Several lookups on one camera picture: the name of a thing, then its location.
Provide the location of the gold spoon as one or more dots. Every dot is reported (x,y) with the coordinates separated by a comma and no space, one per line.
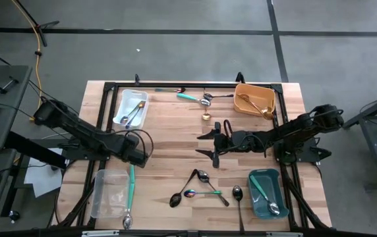
(269,114)
(243,97)
(263,109)
(206,116)

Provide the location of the clear plastic bin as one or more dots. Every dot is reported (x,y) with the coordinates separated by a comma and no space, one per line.
(109,194)

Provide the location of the black metal table frame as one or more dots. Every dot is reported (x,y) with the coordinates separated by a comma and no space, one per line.
(191,85)

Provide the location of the silver metal bracket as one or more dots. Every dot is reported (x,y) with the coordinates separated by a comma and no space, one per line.
(99,233)
(284,234)

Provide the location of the black caster wheel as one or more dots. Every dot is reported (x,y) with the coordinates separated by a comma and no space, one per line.
(14,215)

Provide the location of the black tripod stand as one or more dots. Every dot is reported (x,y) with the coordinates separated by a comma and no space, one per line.
(40,33)

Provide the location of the white paper sheet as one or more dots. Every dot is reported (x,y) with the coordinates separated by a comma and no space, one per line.
(43,181)

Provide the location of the orange plastic bin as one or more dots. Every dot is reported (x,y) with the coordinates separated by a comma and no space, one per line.
(257,95)

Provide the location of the dark teal plastic bin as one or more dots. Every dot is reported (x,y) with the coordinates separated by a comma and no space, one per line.
(264,184)

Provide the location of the black support beam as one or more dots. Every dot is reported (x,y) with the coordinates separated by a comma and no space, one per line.
(33,151)

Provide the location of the black clamp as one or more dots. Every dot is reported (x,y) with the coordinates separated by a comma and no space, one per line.
(240,77)
(137,79)

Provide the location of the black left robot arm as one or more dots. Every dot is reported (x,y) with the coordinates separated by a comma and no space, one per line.
(83,131)

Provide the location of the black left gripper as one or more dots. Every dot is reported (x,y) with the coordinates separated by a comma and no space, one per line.
(135,153)

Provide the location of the white plastic bin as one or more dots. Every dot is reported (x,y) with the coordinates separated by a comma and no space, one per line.
(122,108)

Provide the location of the silver spoon right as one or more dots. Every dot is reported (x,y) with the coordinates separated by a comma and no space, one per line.
(203,176)

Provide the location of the black spoon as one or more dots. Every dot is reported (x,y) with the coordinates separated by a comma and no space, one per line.
(208,96)
(238,192)
(175,200)

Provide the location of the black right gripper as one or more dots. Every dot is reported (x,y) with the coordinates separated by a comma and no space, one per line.
(231,141)

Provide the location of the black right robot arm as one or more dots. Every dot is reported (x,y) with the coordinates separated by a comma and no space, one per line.
(294,130)

